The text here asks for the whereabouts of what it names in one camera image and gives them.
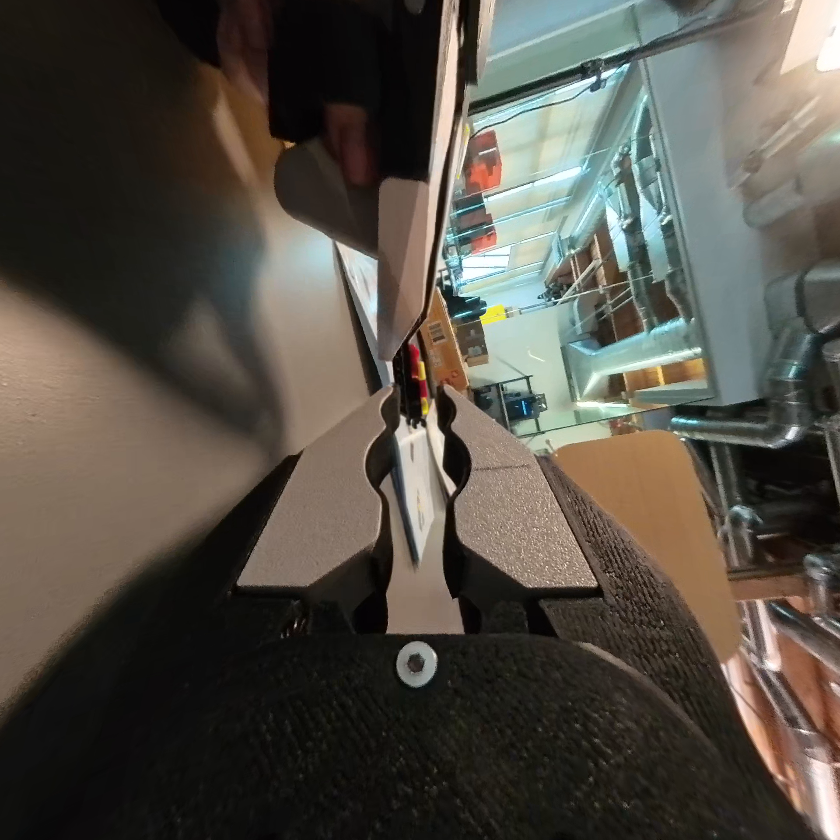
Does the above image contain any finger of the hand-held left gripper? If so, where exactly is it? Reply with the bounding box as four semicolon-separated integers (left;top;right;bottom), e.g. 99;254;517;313
376;177;442;362

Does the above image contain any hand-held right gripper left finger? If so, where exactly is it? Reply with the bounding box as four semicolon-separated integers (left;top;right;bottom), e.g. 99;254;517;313
236;386;400;592

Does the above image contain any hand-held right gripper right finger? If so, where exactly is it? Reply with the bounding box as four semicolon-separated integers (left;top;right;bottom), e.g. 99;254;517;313
440;385;601;599

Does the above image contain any black red yellow lego assembly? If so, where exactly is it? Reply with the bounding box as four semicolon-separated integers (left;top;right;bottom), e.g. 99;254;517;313
392;341;433;427

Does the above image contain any cardboard lego box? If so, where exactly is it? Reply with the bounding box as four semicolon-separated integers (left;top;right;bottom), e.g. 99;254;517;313
420;289;470;395

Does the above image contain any person's left hand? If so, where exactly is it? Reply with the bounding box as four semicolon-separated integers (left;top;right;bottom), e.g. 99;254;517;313
217;0;382;189

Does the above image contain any orange storage case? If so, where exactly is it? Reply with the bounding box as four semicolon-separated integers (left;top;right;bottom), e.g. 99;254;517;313
453;197;497;257
459;128;500;191

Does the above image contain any light blue instruction booklet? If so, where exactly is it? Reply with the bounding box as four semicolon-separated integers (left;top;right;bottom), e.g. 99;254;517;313
335;241;460;567

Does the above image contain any black equipment cart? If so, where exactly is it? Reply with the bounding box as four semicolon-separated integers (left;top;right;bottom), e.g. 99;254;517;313
472;374;547;435

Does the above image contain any silver ventilation duct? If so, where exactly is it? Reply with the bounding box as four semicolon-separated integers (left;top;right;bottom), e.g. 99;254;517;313
669;262;840;454

